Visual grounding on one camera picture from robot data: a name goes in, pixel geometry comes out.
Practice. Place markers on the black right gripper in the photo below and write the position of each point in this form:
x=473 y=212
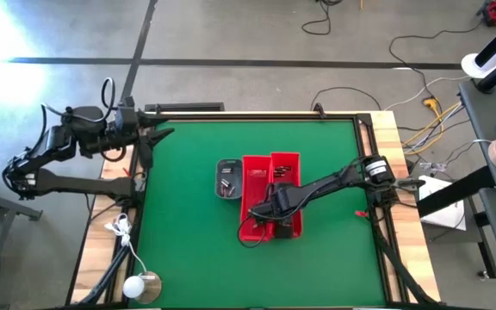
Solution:
x=284 y=200

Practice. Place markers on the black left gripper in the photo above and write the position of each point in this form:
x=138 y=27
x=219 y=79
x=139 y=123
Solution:
x=125 y=125

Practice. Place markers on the red plastic storage bin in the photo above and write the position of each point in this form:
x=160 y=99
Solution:
x=296 y=161
x=252 y=185

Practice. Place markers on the grey plastic tray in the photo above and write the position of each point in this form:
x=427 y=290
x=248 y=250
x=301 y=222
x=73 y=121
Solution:
x=236 y=176

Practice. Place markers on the screws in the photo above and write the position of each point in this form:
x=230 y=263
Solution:
x=231 y=191

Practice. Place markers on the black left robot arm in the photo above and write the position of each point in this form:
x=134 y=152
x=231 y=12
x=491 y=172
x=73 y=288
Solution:
x=80 y=186

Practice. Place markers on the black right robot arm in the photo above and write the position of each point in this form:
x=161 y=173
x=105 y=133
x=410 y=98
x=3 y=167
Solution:
x=330 y=185

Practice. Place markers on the flat black bar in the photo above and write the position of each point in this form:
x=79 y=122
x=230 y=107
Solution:
x=187 y=106

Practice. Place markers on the green table mat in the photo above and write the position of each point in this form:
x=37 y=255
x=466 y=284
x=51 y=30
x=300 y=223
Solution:
x=187 y=258

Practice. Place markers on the black diagonal brace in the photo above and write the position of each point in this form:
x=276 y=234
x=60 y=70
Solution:
x=108 y=273
x=398 y=267

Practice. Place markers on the round metal base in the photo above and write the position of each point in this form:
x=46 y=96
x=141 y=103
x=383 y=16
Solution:
x=154 y=287

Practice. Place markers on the white ball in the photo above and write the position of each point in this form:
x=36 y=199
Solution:
x=133 y=287

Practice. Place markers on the white box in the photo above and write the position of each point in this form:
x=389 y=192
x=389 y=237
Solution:
x=446 y=215

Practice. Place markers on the black diagonal beam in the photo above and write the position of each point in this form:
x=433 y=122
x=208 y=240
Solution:
x=454 y=194

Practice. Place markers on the grey side table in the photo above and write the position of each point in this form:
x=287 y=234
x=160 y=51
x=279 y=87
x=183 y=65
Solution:
x=480 y=107

